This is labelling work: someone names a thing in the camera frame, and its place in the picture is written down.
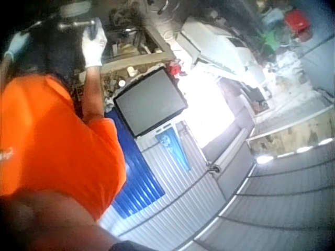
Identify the person's right hand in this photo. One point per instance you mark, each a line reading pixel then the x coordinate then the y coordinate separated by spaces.
pixel 93 49

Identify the person's left hand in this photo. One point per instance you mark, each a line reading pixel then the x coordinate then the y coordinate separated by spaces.
pixel 17 44

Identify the person's right fingers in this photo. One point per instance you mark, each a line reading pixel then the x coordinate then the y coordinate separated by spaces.
pixel 94 27

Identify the chrome metal wrench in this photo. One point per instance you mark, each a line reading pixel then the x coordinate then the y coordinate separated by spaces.
pixel 72 25

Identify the wooden crate of parts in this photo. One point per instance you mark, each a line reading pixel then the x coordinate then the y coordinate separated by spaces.
pixel 136 56

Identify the white plastic cup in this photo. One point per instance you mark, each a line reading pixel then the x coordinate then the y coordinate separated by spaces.
pixel 131 71

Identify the heap of metal parts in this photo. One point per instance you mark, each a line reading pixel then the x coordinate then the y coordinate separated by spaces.
pixel 111 86

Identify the white round cap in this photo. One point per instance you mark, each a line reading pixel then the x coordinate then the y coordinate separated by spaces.
pixel 121 83

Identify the red cloth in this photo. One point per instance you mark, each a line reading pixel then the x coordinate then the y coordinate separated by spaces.
pixel 174 67

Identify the dark flat screen monitor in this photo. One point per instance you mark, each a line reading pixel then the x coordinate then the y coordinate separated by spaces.
pixel 150 102

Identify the white air conditioner unit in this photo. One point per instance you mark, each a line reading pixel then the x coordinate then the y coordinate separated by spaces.
pixel 209 44

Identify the blue triangular pennant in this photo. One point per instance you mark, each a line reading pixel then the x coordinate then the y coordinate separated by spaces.
pixel 170 146

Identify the blue corrugated metal sheet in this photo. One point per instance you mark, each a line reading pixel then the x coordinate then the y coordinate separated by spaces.
pixel 138 177

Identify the green plastic thing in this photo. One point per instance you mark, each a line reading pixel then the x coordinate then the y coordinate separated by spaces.
pixel 270 40

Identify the blue plastic canister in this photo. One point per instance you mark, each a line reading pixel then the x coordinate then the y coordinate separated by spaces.
pixel 272 16

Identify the metal gate latch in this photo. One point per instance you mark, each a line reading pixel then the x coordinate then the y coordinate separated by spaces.
pixel 214 168

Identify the white corrugated metal sheet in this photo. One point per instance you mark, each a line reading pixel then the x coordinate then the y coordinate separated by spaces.
pixel 178 198

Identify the red plastic container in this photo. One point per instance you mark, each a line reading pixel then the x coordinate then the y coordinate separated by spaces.
pixel 294 19

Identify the grey metal gate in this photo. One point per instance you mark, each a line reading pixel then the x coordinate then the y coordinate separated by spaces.
pixel 274 204

